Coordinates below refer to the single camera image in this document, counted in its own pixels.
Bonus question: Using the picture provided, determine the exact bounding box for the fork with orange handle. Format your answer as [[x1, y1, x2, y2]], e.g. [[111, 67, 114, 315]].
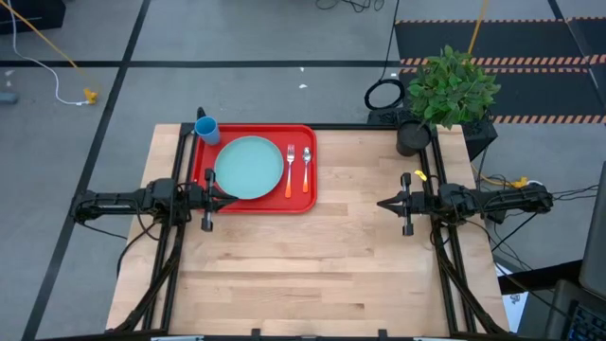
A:
[[284, 143, 296, 200]]

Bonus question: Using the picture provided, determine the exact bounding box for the black metal table frame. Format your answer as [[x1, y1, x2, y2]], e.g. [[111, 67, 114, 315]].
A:
[[106, 120, 510, 341]]

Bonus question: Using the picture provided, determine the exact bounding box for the red plastic tray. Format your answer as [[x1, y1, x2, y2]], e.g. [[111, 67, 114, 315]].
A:
[[191, 123, 318, 215]]

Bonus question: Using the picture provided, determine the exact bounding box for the black box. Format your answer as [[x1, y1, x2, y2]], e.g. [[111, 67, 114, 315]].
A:
[[0, 0, 66, 35]]

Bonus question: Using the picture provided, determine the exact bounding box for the spoon with orange handle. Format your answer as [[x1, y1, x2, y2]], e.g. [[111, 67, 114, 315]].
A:
[[301, 146, 312, 195]]

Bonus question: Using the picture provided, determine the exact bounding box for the white paper sheet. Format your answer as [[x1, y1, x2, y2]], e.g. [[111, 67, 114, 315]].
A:
[[500, 291, 529, 333]]

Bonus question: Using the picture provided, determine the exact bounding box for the black hazard-striped floor mat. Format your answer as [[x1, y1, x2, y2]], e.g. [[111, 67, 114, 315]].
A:
[[395, 17, 606, 67], [399, 65, 606, 126]]

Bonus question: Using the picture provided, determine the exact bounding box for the black cable bundle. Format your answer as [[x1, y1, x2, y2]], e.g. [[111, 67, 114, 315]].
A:
[[475, 183, 600, 285]]

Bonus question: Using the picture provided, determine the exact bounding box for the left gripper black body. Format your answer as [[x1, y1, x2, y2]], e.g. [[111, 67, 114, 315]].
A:
[[185, 168, 223, 233]]

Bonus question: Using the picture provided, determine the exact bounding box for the black board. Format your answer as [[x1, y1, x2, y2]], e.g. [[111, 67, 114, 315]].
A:
[[496, 259, 584, 296]]

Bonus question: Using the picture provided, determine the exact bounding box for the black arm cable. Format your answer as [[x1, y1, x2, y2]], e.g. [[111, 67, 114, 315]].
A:
[[116, 220, 162, 280]]

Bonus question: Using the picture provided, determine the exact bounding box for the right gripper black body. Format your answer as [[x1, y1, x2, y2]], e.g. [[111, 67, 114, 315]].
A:
[[399, 171, 435, 237]]

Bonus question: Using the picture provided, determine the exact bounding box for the black plant pot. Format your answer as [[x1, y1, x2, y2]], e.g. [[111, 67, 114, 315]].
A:
[[396, 119, 433, 157]]

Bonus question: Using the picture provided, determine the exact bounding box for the teal round plate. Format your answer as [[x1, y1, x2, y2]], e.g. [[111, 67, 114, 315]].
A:
[[213, 135, 286, 201]]

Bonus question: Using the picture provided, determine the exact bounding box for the yellow connector with cable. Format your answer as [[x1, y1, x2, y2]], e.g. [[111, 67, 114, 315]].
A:
[[472, 163, 530, 190]]

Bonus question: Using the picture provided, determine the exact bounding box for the white floor cable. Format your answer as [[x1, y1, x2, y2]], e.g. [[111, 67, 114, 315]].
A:
[[6, 0, 89, 106]]

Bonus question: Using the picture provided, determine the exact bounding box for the green leafy plant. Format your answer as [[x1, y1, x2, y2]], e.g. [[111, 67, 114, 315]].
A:
[[406, 45, 502, 130]]

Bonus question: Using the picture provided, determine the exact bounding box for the grey monitor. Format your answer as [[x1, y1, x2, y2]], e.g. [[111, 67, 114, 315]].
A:
[[579, 160, 606, 299]]

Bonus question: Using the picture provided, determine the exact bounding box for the blue plastic cup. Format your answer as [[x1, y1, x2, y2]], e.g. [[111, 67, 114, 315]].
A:
[[194, 115, 222, 147]]

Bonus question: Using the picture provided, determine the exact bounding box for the coiled black cable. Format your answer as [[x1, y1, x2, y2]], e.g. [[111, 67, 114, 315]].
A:
[[363, 0, 406, 112]]

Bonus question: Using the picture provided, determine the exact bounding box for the yellow cable with plug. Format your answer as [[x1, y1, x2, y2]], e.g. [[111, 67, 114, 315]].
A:
[[0, 0, 99, 105]]

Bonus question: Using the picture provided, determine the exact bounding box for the black cable tangle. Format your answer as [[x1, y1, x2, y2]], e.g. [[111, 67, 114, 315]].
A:
[[314, 0, 385, 13]]

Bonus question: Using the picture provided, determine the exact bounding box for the dark laptop keyboard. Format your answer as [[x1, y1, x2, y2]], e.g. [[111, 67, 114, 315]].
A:
[[544, 278, 606, 341]]

